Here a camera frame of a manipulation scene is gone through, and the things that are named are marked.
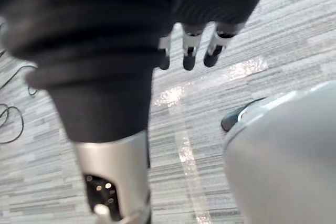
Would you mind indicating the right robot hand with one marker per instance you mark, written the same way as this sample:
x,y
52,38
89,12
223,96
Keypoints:
x,y
92,37

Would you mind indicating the clear floor tape strip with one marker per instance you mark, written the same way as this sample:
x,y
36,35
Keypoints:
x,y
191,171
210,82

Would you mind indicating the dark robot foot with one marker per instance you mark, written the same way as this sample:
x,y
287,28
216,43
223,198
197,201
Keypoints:
x,y
237,116

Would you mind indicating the silver robot leg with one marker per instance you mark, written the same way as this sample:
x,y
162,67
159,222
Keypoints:
x,y
283,161

